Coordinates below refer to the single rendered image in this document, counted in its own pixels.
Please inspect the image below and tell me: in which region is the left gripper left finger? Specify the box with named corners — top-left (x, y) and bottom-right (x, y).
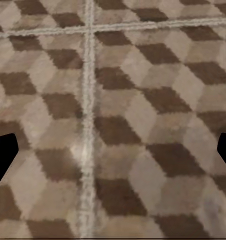
top-left (0, 133), bottom-right (19, 181)

